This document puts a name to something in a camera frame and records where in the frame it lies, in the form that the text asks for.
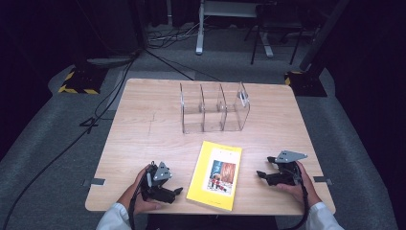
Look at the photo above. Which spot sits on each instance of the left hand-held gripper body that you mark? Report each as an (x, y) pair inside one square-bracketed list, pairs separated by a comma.
[(161, 172)]

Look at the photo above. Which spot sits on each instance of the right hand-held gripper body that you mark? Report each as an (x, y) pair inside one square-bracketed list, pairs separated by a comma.
[(287, 172)]

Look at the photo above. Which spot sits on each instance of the yellow book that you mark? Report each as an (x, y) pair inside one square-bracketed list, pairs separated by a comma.
[(199, 179)]

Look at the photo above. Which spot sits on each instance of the clear acrylic file rack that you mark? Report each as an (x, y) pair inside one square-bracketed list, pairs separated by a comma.
[(210, 110)]

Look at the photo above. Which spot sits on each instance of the person's right hand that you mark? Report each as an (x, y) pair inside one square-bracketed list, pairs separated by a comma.
[(308, 188)]

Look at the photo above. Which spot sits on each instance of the person's left hand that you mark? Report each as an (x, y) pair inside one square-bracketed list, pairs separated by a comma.
[(140, 204)]

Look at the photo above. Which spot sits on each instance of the grey tape strip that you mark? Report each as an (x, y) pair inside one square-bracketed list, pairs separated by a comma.
[(322, 180), (94, 182)]

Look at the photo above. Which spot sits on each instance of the black stand with striped base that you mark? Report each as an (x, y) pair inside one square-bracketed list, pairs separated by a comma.
[(308, 83), (83, 81)]

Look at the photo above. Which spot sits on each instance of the black chair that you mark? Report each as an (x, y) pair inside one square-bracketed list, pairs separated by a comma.
[(277, 19)]

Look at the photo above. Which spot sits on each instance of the white desk frame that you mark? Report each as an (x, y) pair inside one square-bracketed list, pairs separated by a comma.
[(200, 32)]

